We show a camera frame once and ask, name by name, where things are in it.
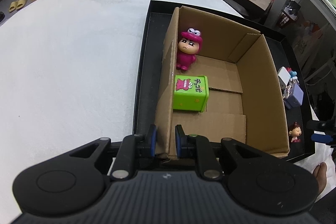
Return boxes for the red dress girl figurine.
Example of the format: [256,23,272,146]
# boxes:
[289,122,302,143]

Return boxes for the purple cube box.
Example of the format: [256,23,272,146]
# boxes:
[283,84,303,109]

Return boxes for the blue smurf figurine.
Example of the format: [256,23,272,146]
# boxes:
[282,67,299,99]

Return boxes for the brown cardboard box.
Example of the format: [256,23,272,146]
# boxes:
[154,6,290,159]

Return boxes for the pink hooded figurine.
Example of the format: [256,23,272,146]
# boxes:
[176,28,203,71]

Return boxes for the right hand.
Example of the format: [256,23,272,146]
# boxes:
[313,162,327,200]

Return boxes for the green tin box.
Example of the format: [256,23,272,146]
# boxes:
[173,75,210,112]

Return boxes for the yellow slippers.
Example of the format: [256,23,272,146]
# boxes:
[9,0,27,13]

